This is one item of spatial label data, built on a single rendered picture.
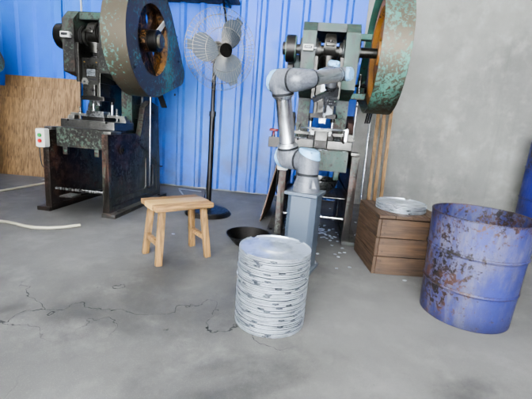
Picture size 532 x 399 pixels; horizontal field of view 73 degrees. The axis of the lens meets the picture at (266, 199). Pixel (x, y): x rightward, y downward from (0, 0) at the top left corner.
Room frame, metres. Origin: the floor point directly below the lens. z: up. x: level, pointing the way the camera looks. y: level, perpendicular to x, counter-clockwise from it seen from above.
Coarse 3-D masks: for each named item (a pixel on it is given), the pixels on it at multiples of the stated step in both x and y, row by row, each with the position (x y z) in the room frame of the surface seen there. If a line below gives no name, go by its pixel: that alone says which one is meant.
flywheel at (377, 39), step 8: (384, 0) 2.69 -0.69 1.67; (384, 8) 2.71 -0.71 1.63; (384, 16) 2.79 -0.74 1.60; (376, 24) 2.91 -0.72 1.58; (376, 32) 2.93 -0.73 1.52; (376, 40) 2.96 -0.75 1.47; (368, 64) 3.05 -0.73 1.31; (376, 64) 2.69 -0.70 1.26; (368, 72) 2.99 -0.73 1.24; (376, 72) 2.83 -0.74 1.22; (368, 80) 2.96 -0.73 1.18; (368, 88) 2.91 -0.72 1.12; (368, 96) 2.82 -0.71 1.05
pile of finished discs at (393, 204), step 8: (376, 200) 2.17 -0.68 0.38; (384, 200) 2.17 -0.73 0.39; (392, 200) 2.16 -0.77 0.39; (400, 200) 2.18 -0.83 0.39; (408, 200) 2.23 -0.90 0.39; (384, 208) 2.06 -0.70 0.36; (392, 208) 2.02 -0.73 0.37; (400, 208) 2.00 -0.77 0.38; (408, 208) 2.00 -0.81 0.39; (416, 208) 2.00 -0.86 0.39; (424, 208) 2.08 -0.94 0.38
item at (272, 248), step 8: (248, 240) 1.44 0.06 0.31; (256, 240) 1.45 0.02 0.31; (264, 240) 1.45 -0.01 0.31; (272, 240) 1.46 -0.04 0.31; (280, 240) 1.47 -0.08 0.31; (288, 240) 1.48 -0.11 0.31; (296, 240) 1.48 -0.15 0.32; (240, 248) 1.33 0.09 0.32; (248, 248) 1.34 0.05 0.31; (256, 248) 1.35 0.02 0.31; (264, 248) 1.34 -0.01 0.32; (272, 248) 1.35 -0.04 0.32; (280, 248) 1.36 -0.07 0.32; (288, 248) 1.36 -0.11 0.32; (296, 248) 1.39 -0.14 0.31; (304, 248) 1.39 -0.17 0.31; (256, 256) 1.24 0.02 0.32; (264, 256) 1.26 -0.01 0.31; (272, 256) 1.27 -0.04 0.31; (280, 256) 1.28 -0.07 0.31; (288, 256) 1.28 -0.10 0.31; (296, 256) 1.29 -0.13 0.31; (304, 256) 1.30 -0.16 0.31
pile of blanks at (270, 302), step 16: (240, 256) 1.32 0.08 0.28; (240, 272) 1.31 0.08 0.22; (256, 272) 1.24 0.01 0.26; (272, 272) 1.24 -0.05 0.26; (288, 272) 1.25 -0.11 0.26; (304, 272) 1.28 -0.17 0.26; (240, 288) 1.30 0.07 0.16; (256, 288) 1.24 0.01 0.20; (272, 288) 1.23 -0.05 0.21; (288, 288) 1.24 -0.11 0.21; (304, 288) 1.30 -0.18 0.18; (240, 304) 1.29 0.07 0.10; (256, 304) 1.24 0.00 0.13; (272, 304) 1.23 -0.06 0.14; (288, 304) 1.24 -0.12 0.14; (304, 304) 1.32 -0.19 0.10; (240, 320) 1.28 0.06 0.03; (256, 320) 1.24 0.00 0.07; (272, 320) 1.23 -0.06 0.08; (288, 320) 1.25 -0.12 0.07; (272, 336) 1.23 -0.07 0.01
